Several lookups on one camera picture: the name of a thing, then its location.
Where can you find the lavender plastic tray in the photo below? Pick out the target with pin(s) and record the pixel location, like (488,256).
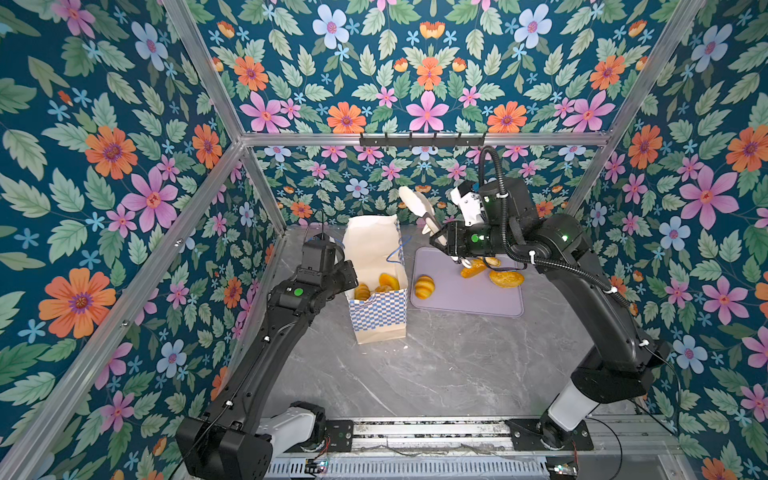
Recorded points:
(476,295)

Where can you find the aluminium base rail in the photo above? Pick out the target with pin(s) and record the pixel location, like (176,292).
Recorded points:
(413,437)

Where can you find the checkered paper bread bag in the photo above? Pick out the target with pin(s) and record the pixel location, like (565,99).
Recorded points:
(374,245)

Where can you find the small round striped bun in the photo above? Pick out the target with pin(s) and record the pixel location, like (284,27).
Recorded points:
(424,287)

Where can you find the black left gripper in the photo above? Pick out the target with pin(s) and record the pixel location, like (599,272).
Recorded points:
(348,268)

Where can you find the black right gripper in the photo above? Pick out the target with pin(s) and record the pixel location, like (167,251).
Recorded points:
(454,232)

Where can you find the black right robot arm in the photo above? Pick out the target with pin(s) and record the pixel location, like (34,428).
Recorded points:
(620,364)

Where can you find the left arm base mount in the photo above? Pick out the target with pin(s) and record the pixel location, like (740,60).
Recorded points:
(330,435)

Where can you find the long narrow striped bread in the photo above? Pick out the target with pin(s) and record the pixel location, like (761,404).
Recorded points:
(361,292)

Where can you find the yellow orange mango bread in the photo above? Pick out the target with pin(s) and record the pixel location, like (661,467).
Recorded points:
(387,279)

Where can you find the black hook rail bracket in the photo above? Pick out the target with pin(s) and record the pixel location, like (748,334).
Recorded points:
(408,140)

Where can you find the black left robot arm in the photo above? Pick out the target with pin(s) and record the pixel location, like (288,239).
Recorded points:
(233,439)

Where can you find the white perforated cable duct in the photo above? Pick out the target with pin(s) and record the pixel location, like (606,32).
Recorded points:
(408,468)

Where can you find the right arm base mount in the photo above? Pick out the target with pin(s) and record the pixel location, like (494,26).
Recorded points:
(544,434)

